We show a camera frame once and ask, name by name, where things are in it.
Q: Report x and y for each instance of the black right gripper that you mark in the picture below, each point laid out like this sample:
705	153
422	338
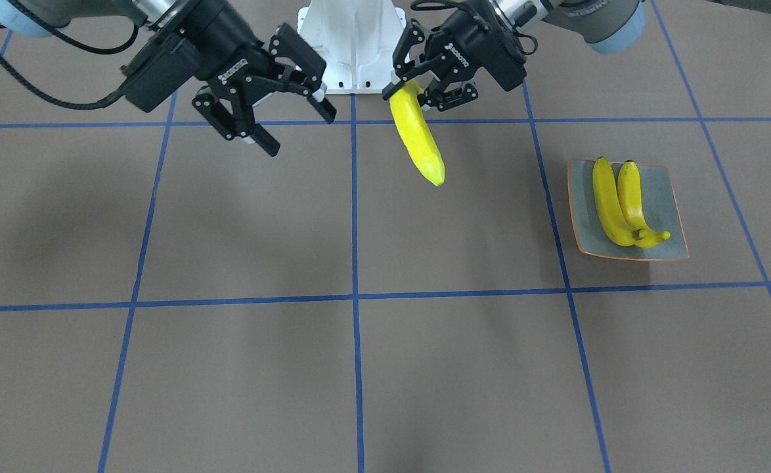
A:
217	41

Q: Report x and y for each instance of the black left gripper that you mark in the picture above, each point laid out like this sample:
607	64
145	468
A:
469	43

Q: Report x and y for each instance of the yellow banana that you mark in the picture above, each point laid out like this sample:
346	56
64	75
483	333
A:
415	133
629	191
610	215

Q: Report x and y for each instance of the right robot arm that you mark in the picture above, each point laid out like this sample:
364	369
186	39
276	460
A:
47	18

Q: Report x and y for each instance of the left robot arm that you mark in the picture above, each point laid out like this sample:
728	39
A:
606	26

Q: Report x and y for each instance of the grey square plate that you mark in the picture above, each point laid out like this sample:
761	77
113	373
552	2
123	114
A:
659	206

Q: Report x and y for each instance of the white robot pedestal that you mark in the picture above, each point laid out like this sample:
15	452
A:
356	39

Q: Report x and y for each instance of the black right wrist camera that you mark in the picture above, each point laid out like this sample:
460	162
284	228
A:
160	68

